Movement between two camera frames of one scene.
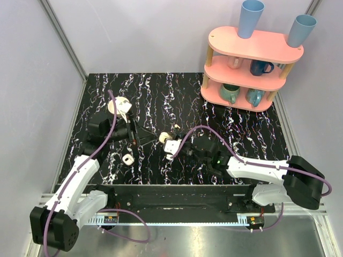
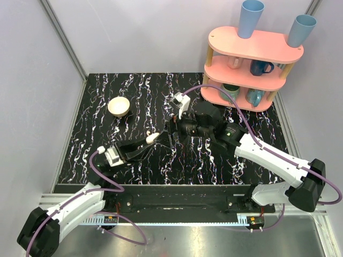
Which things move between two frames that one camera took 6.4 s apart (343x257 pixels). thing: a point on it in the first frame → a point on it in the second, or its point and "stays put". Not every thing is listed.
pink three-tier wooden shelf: (245, 73) stays put
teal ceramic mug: (229, 92) stays put
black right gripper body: (188, 149) → (188, 126)
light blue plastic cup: (251, 10) stays put
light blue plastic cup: (302, 26) stays put
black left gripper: (134, 133) → (121, 151)
